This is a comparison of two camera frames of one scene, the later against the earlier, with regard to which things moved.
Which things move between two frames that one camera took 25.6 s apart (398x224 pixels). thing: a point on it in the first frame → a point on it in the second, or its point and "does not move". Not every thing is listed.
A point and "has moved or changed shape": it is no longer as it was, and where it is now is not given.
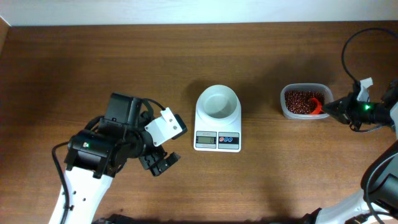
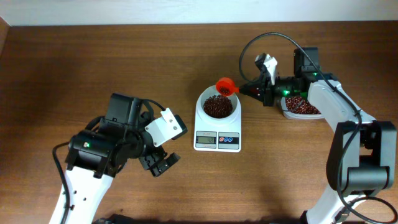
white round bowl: [218, 103] does not move
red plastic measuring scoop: [318, 109] has moved or changed shape
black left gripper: [157, 155] does not move
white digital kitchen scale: [217, 126] does not move
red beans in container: [300, 102] does not move
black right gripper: [344, 111] → [257, 94]
